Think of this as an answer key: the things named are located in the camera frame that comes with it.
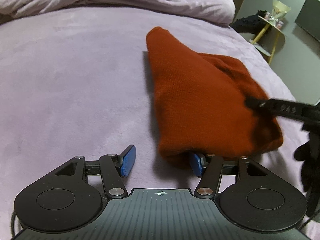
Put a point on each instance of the cream paper bouquet wrap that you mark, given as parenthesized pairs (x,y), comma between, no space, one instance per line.
(279,9)

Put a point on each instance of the dark wall television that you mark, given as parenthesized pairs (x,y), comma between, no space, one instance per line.
(309,18)

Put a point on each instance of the black clothes pile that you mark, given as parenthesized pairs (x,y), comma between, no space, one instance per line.
(251,24)

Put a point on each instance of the yellow leg side table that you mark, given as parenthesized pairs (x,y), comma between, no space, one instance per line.
(266,41)

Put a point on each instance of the purple bed sheet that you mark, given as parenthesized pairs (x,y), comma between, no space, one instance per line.
(77,81)

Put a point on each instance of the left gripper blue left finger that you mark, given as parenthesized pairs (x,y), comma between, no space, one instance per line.
(126,161)

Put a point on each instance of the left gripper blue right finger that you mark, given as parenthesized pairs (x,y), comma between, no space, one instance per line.
(198,164)

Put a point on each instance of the red knit cardigan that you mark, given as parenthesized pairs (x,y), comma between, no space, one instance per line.
(200,103)

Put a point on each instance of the black gloved hand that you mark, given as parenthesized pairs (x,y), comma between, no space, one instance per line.
(308,153)

